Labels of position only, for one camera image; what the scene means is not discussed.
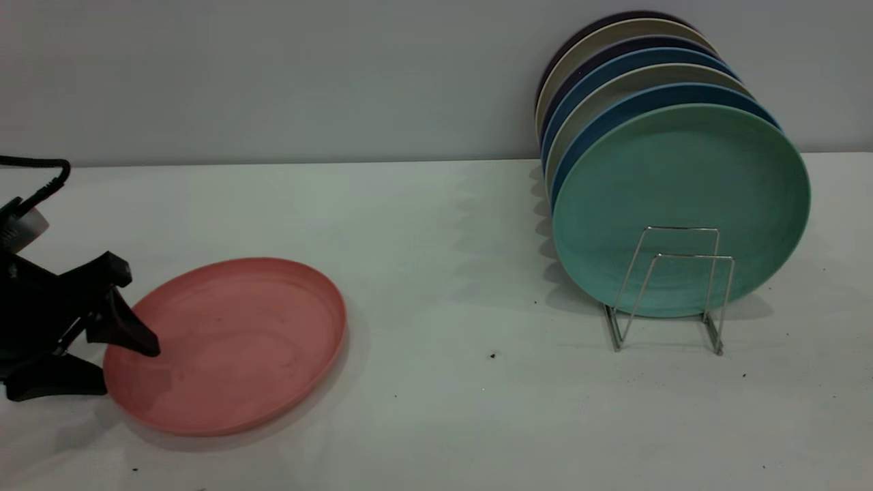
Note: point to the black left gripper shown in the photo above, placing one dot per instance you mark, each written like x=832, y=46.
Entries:
x=41, y=307

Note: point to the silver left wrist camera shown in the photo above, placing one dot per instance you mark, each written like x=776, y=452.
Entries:
x=27, y=224

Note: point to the green round plate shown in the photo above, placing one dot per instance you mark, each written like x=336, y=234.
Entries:
x=682, y=184

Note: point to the beige round plate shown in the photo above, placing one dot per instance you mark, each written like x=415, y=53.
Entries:
x=655, y=75
x=634, y=27

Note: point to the pink round plate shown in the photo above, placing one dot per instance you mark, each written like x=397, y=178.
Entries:
x=239, y=341

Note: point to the dark purple round plate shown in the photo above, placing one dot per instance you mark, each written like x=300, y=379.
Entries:
x=600, y=22
x=634, y=41

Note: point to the blue round plate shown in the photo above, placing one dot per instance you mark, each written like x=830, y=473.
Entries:
x=682, y=93
x=641, y=57

